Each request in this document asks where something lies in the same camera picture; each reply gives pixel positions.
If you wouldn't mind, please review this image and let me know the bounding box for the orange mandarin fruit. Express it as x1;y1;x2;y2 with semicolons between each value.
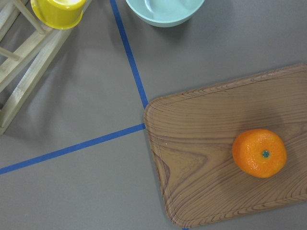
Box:
232;129;287;178

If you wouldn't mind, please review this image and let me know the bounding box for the wooden mug rack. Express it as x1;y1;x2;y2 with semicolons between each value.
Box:
0;0;72;134

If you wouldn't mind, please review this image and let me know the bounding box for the yellow cup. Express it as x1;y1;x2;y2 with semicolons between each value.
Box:
30;0;86;30

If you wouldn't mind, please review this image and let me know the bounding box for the brown wooden tray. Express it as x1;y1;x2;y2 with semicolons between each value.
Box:
144;64;307;228

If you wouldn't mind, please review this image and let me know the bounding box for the light green bowl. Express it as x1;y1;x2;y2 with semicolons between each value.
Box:
126;0;205;28

